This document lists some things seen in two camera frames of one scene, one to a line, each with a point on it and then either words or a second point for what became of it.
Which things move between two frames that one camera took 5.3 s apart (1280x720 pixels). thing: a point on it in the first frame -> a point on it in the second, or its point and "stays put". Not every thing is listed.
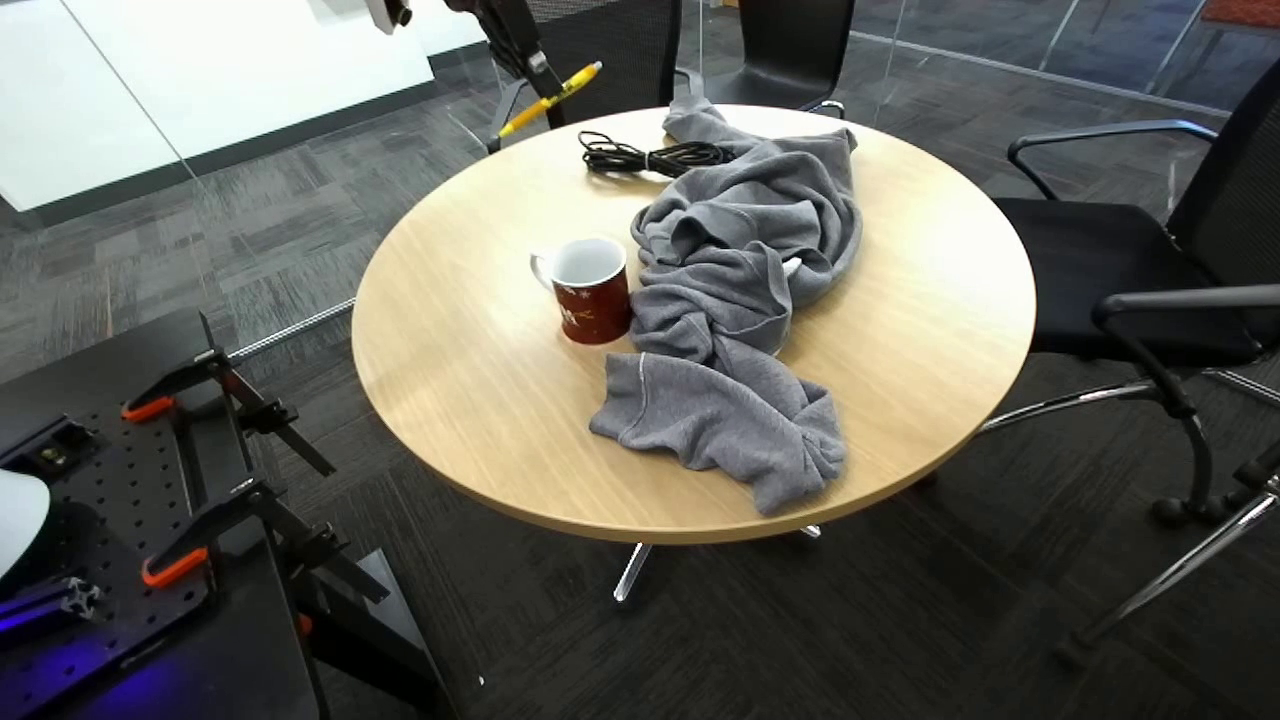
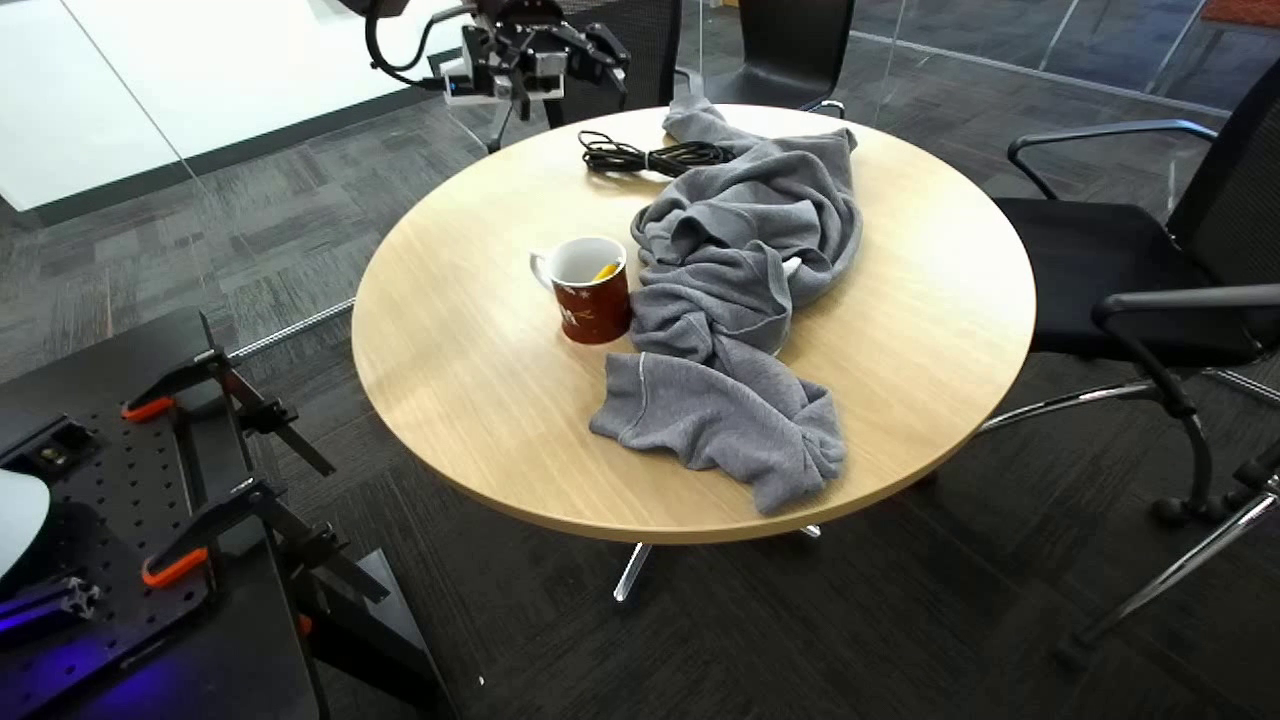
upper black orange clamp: (215, 377) stays put
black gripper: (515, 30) -> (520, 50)
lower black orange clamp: (244, 506) stays put
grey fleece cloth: (720, 251) stays put
